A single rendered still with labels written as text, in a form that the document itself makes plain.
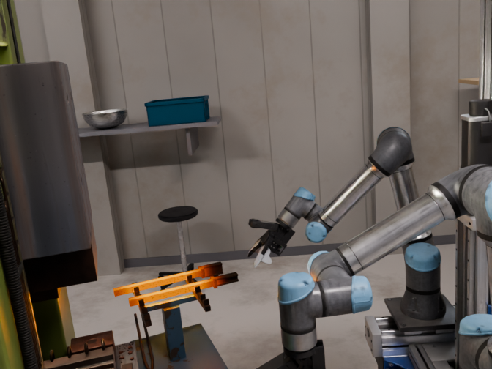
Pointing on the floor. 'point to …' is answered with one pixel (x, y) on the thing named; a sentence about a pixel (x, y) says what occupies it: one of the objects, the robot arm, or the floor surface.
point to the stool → (179, 213)
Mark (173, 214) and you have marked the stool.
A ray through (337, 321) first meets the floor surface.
